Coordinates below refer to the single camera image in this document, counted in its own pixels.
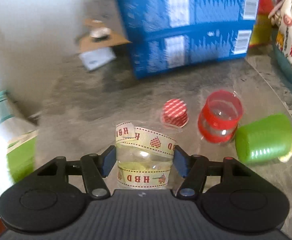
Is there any clear cup with HBD ribbon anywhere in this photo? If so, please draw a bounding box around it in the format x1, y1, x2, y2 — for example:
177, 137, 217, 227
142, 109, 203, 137
115, 120, 181, 190

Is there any red banded clear cup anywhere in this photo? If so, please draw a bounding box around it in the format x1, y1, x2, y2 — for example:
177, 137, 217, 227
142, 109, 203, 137
198, 89, 243, 144

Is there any green plastic cup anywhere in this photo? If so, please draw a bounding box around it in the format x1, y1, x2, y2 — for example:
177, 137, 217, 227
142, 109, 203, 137
235, 113, 292, 164

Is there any red checkered cupcake liner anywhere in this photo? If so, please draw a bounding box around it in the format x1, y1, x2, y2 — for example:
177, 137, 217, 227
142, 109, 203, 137
161, 99, 189, 128

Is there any green lined cardboard box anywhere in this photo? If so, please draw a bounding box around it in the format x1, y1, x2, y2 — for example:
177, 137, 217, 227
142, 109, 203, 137
6, 131, 38, 183

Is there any lower blue cardboard box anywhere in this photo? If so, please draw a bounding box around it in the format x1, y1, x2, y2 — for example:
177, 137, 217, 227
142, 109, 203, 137
77, 17, 256, 80

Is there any blue cardboard box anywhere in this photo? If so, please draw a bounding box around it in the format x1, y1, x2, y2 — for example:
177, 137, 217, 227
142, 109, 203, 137
77, 17, 256, 80
115, 0, 259, 41

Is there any teal bowl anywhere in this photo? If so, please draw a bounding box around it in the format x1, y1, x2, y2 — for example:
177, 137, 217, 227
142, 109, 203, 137
271, 29, 292, 84

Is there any yellow red box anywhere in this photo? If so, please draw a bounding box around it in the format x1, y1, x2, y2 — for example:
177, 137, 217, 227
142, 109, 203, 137
249, 0, 274, 48

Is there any upper blue cardboard box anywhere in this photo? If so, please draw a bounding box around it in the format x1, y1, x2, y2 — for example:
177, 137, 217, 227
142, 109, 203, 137
115, 0, 259, 41

